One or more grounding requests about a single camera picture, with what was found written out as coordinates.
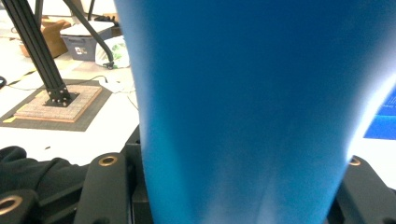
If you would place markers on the blue cardboard box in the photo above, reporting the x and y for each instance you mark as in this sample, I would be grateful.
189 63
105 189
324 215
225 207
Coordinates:
384 123

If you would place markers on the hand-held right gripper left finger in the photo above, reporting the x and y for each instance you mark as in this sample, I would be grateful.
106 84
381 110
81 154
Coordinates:
104 193

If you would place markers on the wooden base board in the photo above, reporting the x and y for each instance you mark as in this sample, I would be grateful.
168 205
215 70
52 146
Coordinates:
93 115
62 107

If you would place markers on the dark cloth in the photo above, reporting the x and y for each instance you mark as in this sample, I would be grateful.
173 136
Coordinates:
31 174

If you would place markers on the curved black tube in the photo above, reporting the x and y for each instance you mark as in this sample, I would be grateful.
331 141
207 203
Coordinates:
90 31

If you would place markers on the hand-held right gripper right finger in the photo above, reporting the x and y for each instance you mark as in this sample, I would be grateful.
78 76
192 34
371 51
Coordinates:
367 193

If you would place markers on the blue bottle with white cap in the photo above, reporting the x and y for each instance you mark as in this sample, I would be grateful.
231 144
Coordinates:
249 109

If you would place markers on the black metal stand post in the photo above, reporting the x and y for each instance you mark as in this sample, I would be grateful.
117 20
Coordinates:
34 46

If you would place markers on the brown cardboard box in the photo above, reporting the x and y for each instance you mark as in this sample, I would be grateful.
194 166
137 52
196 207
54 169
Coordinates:
54 37

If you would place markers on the grey storage bin white lid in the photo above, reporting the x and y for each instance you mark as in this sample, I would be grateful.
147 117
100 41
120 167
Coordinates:
82 45

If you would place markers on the thin black upright bar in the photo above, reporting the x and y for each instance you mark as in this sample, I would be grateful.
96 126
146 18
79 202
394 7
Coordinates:
38 11

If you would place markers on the white bag with green print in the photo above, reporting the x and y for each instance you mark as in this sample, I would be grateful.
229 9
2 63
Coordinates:
120 53

